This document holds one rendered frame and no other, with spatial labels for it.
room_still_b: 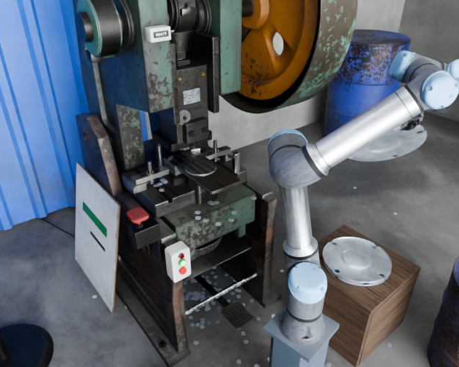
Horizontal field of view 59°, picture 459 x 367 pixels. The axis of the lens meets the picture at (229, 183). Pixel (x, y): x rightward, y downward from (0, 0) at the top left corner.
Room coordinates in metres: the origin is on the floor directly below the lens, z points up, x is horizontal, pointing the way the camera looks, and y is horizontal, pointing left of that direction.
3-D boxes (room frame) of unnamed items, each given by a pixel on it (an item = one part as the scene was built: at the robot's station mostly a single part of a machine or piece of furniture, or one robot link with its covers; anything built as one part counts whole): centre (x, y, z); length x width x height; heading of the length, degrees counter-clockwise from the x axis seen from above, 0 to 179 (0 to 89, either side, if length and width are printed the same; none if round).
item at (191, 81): (1.49, 0.17, 1.04); 0.17 x 0.15 x 0.30; 37
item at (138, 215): (1.14, 0.32, 0.72); 0.07 x 0.06 x 0.08; 37
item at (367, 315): (1.34, -0.55, 0.18); 0.40 x 0.38 x 0.35; 40
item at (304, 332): (0.92, -0.24, 0.50); 0.15 x 0.15 x 0.10
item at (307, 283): (0.93, -0.24, 0.62); 0.13 x 0.12 x 0.14; 177
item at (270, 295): (1.79, 0.06, 0.45); 0.92 x 0.12 x 0.90; 37
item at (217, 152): (1.62, 0.06, 0.76); 0.17 x 0.06 x 0.10; 127
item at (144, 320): (1.47, 0.49, 0.45); 0.92 x 0.12 x 0.90; 37
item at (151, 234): (1.15, 0.30, 0.62); 0.10 x 0.06 x 0.20; 127
